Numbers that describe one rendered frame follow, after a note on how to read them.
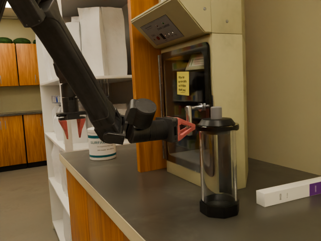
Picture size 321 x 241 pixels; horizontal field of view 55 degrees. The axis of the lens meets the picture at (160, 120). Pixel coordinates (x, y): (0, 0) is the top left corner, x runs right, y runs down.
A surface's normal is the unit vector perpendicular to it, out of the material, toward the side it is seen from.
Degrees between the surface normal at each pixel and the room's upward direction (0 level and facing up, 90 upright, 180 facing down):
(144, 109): 40
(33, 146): 90
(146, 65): 90
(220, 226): 0
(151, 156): 90
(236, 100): 90
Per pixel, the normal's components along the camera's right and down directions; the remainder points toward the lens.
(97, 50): -0.12, 0.20
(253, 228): -0.05, -0.99
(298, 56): -0.89, 0.09
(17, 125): 0.45, 0.07
